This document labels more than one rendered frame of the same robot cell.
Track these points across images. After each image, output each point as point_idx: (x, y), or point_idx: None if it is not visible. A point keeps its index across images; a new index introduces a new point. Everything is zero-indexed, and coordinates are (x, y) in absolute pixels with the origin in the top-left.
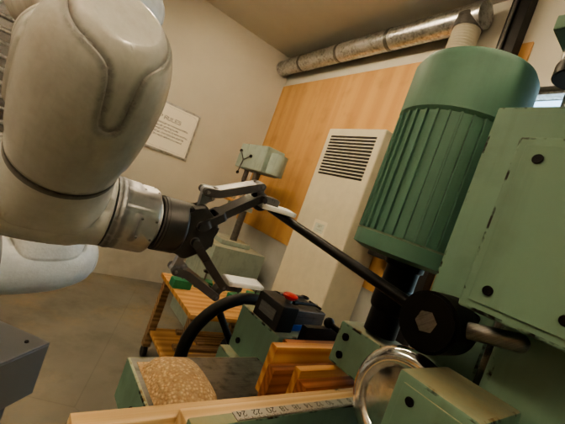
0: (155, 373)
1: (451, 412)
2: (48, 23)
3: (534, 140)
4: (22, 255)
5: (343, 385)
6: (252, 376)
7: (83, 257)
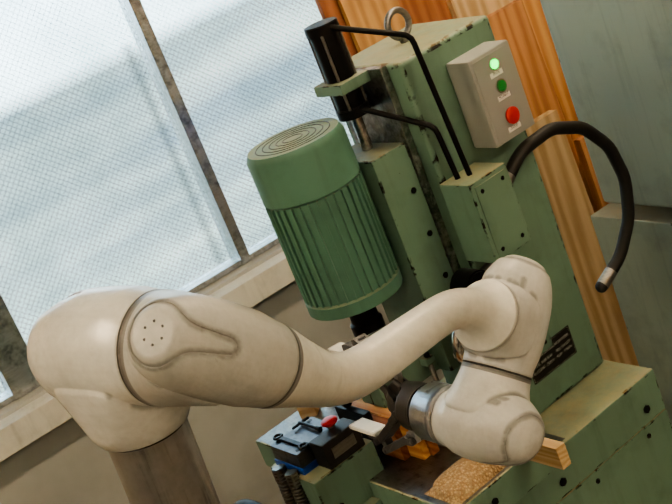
0: (474, 479)
1: None
2: (550, 283)
3: (474, 184)
4: None
5: None
6: (408, 467)
7: None
